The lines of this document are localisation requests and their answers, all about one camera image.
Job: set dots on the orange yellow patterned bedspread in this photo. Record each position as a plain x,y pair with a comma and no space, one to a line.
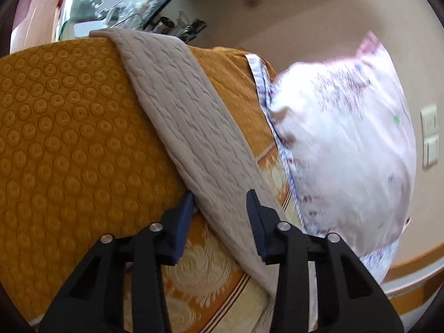
79,158

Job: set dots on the wooden headboard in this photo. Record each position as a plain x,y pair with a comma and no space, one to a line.
410,285

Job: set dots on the blue-patterned white pillow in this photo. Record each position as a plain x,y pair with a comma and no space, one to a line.
277,117

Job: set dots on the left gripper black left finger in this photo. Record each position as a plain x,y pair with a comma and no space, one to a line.
91,299

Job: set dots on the white wall switch plate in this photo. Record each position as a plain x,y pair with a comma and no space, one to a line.
430,134

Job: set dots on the beige cable-knit garment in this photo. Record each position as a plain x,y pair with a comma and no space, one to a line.
203,104

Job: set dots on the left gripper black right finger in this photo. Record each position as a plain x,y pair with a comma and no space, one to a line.
348,297

